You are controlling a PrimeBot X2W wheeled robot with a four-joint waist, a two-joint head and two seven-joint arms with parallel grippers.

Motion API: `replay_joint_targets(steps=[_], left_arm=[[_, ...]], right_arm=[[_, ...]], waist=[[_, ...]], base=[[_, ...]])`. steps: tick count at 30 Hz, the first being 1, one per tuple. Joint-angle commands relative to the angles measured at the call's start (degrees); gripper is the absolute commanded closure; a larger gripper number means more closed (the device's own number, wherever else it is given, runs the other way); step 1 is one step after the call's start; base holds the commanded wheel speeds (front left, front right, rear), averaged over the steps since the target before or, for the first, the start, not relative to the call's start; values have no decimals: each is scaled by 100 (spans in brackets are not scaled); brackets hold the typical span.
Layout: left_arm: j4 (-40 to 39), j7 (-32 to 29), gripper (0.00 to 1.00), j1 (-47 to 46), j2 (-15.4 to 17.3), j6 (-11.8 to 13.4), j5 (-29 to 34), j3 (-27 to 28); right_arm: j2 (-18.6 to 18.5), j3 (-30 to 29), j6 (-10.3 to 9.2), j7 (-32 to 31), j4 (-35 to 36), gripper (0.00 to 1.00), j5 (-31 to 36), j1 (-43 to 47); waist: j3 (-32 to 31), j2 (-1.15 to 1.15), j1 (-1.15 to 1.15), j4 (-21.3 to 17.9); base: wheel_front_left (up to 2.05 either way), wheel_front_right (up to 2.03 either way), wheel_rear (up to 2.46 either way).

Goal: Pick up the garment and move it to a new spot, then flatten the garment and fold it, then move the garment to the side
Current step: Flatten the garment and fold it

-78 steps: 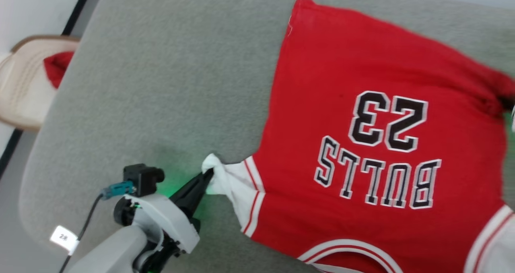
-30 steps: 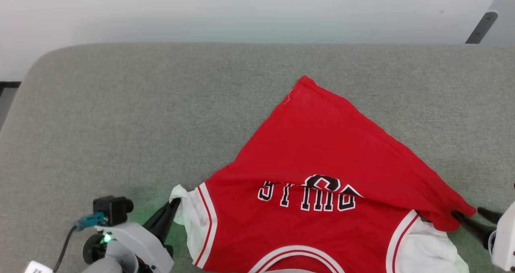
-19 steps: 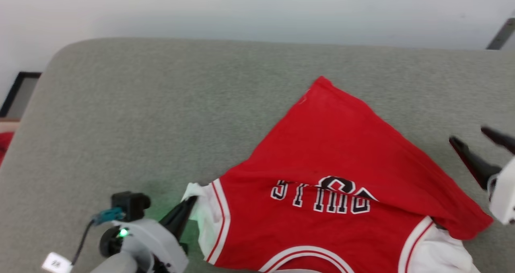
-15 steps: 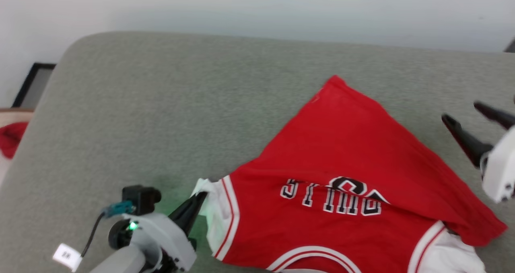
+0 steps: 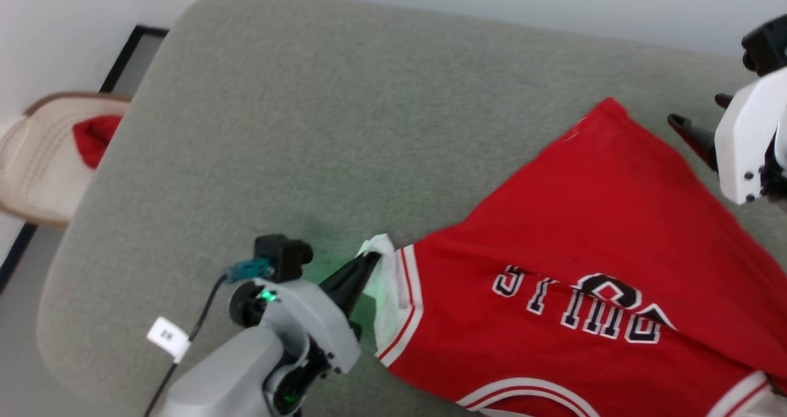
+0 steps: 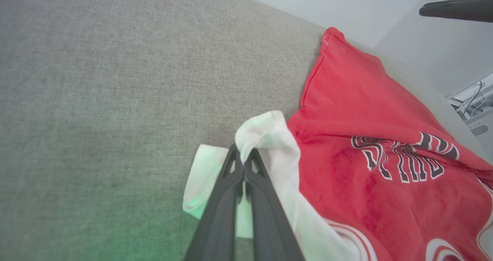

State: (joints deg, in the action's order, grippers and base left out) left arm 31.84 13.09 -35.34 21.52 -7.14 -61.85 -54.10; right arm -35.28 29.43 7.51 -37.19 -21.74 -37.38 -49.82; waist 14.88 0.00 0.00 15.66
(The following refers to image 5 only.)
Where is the black camera cable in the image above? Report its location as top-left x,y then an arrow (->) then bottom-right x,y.
144,274 -> 230,417

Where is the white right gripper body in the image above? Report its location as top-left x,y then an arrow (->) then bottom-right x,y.
714,66 -> 787,206

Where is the black framed grey panel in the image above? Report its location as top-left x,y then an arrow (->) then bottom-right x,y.
0,25 -> 170,292

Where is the teal cable connector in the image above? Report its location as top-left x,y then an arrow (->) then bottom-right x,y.
224,258 -> 275,284

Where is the light grey left gripper body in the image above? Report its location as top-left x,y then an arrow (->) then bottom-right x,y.
264,280 -> 362,375

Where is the red and white basketball jersey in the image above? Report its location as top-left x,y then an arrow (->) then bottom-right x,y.
358,97 -> 787,417

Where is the red cloth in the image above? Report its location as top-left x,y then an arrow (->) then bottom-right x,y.
72,114 -> 124,171

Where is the white paper label tag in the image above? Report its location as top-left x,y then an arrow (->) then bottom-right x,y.
147,316 -> 192,364

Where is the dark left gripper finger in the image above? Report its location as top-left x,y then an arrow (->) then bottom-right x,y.
319,251 -> 382,319

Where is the beige plastic laundry basket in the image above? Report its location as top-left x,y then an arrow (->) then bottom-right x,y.
0,91 -> 132,228

